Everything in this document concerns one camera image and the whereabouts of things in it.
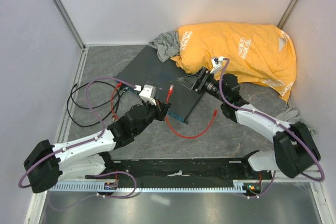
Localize grey cloth at right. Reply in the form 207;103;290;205
276;105;318;139

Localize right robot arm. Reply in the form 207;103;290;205
178;67;322;179

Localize dark grey network switch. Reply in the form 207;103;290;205
117;46;202;123

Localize purple cable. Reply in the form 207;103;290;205
219;58;326;201
18;77;139;188

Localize grey cloth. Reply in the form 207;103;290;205
148;30;180;62
276;105;318;139

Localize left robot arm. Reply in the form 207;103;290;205
24;100;171;194

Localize grey cloth at back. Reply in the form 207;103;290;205
148;30;180;62

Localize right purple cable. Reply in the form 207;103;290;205
219;58;326;201

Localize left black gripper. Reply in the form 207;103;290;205
134;97;171;135

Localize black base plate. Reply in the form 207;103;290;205
100;158;272;188

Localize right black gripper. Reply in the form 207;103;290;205
177;66;227;103

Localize black ethernet cable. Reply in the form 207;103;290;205
66;81;124;128

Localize yellow printed fabric bag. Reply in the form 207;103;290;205
172;22;297;102

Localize aluminium frame rail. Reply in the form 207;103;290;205
26;45;89;224

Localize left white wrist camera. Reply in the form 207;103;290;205
134;84;156;105

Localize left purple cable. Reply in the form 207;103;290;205
18;77;139;188

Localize slotted cable duct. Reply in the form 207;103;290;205
49;180;261;194

